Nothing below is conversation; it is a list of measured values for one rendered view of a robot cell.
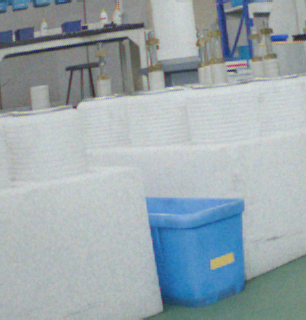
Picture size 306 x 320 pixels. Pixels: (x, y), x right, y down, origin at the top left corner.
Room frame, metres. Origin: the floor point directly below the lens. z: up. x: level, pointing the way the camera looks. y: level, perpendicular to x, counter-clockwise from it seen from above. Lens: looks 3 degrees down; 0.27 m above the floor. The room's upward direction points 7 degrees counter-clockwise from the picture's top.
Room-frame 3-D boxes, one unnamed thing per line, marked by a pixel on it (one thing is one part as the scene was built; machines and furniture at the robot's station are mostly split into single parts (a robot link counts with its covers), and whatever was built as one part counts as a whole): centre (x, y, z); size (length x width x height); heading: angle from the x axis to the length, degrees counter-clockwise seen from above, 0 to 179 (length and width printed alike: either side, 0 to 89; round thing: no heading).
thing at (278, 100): (1.21, -0.11, 0.16); 0.10 x 0.10 x 0.18
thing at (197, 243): (1.04, 0.10, 0.06); 0.30 x 0.11 x 0.12; 48
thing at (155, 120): (1.21, 0.06, 0.16); 0.10 x 0.10 x 0.18
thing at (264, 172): (1.29, -0.02, 0.09); 0.39 x 0.39 x 0.18; 48
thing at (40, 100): (0.90, 0.18, 0.26); 0.02 x 0.02 x 0.03
